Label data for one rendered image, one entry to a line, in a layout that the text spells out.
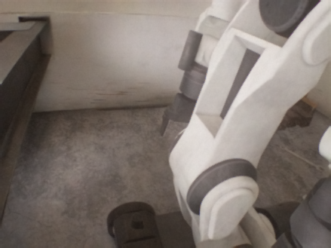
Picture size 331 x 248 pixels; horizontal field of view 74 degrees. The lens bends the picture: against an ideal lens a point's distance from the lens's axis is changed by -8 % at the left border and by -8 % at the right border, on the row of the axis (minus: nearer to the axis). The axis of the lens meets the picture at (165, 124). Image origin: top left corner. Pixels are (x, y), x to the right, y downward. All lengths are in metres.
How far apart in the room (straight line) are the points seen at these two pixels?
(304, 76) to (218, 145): 0.16
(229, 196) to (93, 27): 1.54
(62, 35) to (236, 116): 1.54
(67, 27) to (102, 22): 0.23
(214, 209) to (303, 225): 0.15
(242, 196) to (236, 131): 0.11
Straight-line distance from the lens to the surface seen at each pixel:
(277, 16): 0.41
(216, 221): 0.45
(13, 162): 0.85
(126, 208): 0.94
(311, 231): 0.33
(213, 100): 0.45
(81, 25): 1.77
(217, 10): 0.59
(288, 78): 0.35
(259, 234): 0.81
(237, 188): 0.42
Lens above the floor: 0.93
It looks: 32 degrees down
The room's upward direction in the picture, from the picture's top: 6 degrees clockwise
